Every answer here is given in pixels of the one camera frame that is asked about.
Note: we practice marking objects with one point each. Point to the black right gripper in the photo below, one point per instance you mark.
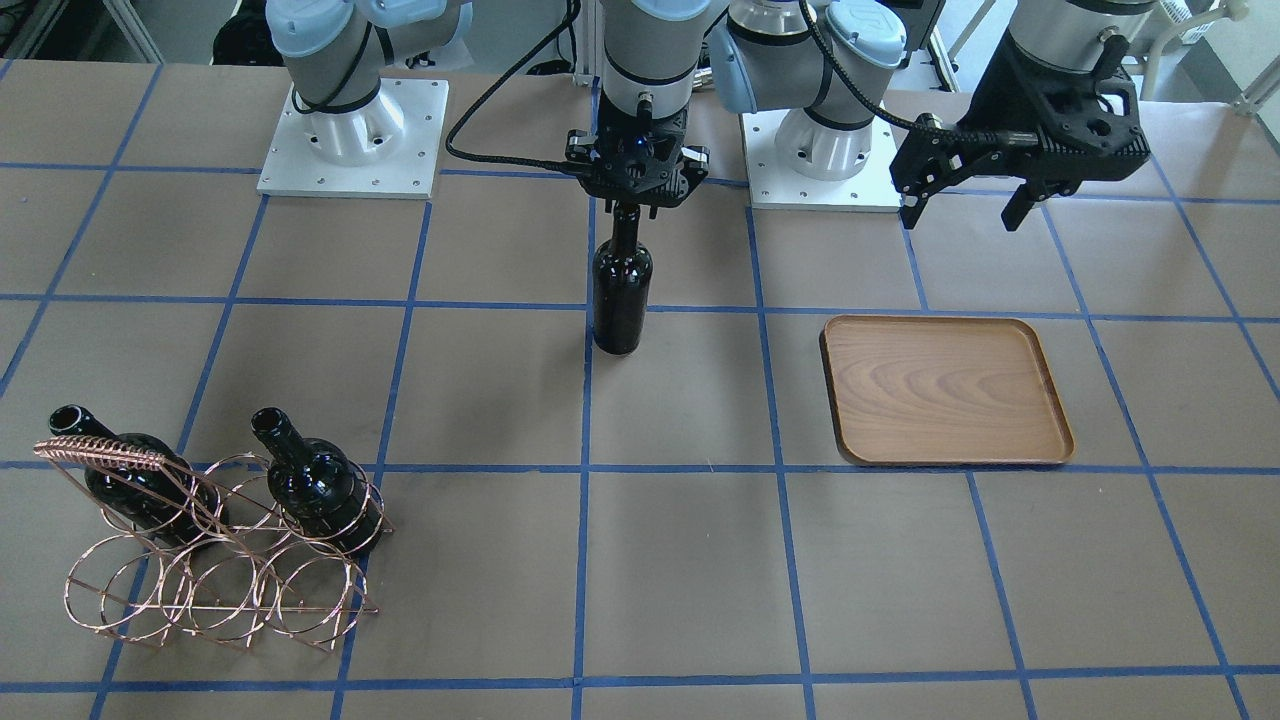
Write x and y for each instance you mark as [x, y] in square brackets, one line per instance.
[579, 152]

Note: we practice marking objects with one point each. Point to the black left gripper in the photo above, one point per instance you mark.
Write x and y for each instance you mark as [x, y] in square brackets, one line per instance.
[1003, 100]

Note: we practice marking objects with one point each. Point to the dark wine bottle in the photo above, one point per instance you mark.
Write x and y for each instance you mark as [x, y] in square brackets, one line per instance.
[622, 270]
[325, 495]
[150, 499]

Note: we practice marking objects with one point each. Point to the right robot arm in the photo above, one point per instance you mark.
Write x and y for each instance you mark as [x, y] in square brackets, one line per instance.
[336, 51]

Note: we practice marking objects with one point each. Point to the wooden tray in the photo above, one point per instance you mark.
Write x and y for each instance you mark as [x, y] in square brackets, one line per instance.
[942, 391]

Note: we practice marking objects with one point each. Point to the white chair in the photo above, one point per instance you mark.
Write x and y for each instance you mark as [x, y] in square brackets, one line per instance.
[1169, 32]

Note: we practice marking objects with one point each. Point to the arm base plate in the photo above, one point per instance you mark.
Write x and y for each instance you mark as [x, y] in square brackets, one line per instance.
[387, 150]
[780, 170]

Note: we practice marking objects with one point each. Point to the copper wire bottle basket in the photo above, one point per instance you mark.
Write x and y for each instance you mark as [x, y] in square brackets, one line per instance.
[253, 576]

